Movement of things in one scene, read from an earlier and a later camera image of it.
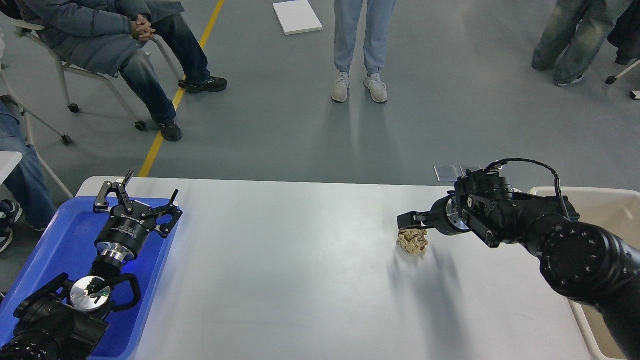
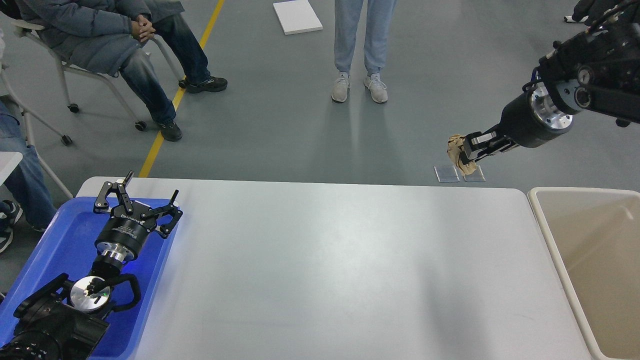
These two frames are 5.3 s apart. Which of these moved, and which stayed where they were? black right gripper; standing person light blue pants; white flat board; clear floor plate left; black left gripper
Moved: black right gripper
Stayed: standing person light blue pants; black left gripper; white flat board; clear floor plate left
